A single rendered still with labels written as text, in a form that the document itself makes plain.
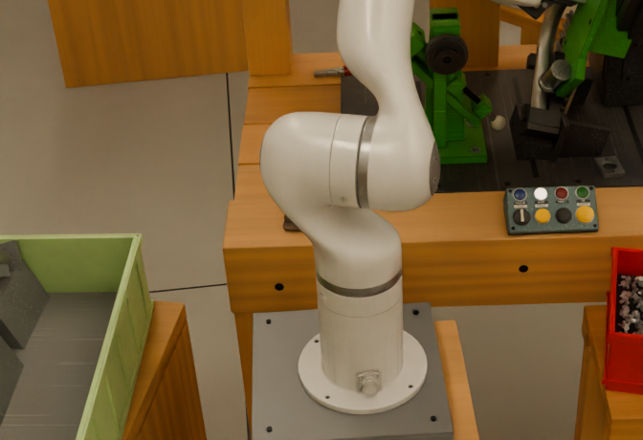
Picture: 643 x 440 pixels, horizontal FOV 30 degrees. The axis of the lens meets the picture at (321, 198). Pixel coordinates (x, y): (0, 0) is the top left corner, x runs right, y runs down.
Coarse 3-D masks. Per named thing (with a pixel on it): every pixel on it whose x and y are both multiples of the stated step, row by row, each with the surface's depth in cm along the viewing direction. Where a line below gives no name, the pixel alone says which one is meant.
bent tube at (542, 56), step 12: (576, 0) 206; (552, 12) 215; (552, 24) 217; (540, 36) 218; (552, 36) 218; (540, 48) 218; (552, 48) 218; (540, 60) 217; (540, 72) 216; (540, 96) 215
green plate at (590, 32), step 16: (592, 0) 202; (608, 0) 198; (576, 16) 210; (592, 16) 201; (608, 16) 201; (576, 32) 208; (592, 32) 201; (608, 32) 202; (624, 32) 202; (576, 48) 207; (592, 48) 204; (608, 48) 204; (624, 48) 204
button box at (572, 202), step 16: (512, 192) 200; (528, 192) 200; (576, 192) 200; (592, 192) 200; (512, 208) 199; (528, 208) 199; (544, 208) 199; (560, 208) 199; (576, 208) 199; (592, 208) 199; (512, 224) 199; (528, 224) 198; (544, 224) 198; (560, 224) 198; (576, 224) 198; (592, 224) 198
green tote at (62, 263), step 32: (32, 256) 198; (64, 256) 198; (96, 256) 198; (128, 256) 191; (64, 288) 202; (96, 288) 202; (128, 288) 186; (128, 320) 187; (128, 352) 187; (96, 384) 168; (128, 384) 185; (96, 416) 167
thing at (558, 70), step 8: (552, 64) 206; (560, 64) 206; (568, 64) 206; (544, 72) 211; (552, 72) 206; (560, 72) 206; (568, 72) 206; (544, 80) 210; (552, 80) 208; (560, 80) 206; (544, 88) 212; (552, 88) 211
